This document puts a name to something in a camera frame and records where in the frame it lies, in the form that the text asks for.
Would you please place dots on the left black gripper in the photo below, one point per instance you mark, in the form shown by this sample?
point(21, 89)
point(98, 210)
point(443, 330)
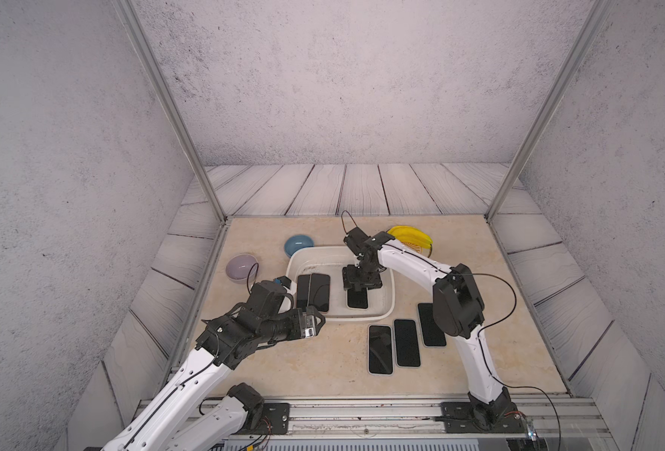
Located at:
point(299, 330)

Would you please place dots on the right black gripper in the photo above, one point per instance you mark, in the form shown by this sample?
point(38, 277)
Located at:
point(348, 277)

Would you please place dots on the white plastic storage box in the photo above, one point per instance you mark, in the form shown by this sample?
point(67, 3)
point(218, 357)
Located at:
point(331, 260)

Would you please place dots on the black phone cream case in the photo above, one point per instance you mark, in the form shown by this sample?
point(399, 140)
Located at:
point(380, 358)

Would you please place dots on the black phone grey-green case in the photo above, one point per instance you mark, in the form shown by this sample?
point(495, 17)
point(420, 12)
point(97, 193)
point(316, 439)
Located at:
point(406, 343)

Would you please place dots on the black phone green case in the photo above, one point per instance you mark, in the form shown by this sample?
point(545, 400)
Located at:
point(433, 336)

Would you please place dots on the black phone purple case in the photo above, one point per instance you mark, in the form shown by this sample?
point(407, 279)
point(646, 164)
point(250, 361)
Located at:
point(357, 299)

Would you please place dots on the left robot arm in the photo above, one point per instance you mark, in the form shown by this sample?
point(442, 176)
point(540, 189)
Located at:
point(223, 345)

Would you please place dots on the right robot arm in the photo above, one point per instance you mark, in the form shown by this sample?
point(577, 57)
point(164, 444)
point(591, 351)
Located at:
point(458, 310)

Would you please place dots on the black phone far left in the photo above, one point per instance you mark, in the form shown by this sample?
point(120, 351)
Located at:
point(303, 291)

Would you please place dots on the yellow banana bunch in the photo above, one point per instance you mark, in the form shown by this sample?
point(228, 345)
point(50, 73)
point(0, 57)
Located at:
point(410, 236)

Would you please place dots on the patterned plate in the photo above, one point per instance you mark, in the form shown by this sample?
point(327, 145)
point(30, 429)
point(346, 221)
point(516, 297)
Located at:
point(427, 245)

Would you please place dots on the blue bowl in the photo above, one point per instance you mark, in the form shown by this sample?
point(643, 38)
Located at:
point(297, 243)

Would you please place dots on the purple bowl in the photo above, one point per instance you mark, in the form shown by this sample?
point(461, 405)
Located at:
point(240, 267)

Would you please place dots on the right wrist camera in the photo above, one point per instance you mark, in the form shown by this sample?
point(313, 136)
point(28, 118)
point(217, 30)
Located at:
point(356, 241)

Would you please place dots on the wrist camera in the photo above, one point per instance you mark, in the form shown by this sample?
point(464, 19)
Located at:
point(356, 241)
point(269, 298)

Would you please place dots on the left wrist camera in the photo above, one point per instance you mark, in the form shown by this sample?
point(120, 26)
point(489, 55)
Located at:
point(269, 298)

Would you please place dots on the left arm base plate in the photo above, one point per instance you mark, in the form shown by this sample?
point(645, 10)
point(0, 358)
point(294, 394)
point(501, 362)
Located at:
point(270, 419)

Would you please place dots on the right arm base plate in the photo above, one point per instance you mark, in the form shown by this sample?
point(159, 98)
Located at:
point(466, 417)

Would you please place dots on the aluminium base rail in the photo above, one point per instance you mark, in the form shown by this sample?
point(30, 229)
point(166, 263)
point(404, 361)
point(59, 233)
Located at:
point(553, 423)

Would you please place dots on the right metal frame post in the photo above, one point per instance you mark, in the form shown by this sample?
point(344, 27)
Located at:
point(575, 57)

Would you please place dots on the metal frame post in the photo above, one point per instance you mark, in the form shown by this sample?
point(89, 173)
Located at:
point(144, 51)
point(575, 57)

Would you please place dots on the left metal frame post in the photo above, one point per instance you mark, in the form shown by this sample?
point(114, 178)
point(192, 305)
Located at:
point(144, 51)

